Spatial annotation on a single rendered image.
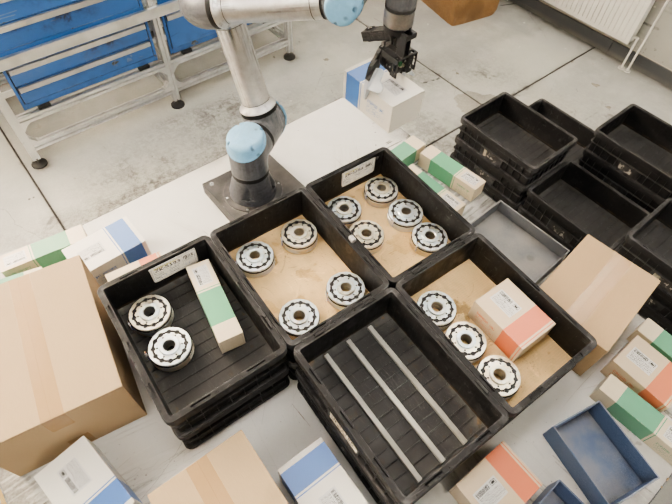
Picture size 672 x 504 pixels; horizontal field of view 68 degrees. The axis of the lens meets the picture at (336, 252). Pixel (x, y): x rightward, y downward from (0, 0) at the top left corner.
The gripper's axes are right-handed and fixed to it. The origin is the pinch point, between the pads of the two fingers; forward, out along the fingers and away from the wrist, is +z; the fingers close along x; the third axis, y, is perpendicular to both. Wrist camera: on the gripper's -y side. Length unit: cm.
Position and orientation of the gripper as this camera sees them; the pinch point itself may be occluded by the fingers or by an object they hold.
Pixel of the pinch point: (382, 88)
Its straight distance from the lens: 148.3
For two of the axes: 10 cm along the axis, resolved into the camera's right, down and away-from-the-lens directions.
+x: 7.7, -5.0, 3.9
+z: -0.4, 5.8, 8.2
